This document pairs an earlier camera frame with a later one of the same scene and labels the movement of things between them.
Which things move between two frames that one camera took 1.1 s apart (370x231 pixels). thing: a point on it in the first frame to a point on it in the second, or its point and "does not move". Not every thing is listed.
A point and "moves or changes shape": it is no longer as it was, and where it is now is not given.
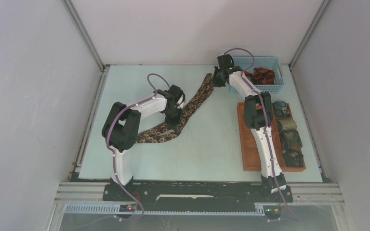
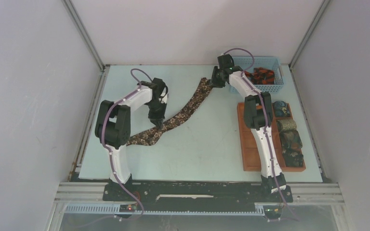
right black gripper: [215, 83] does not move
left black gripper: [176, 122] to [157, 119]
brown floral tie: [166, 132] moves or changes shape
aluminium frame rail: [87, 192] does not move
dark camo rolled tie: [293, 157] does not move
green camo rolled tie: [290, 138] does not move
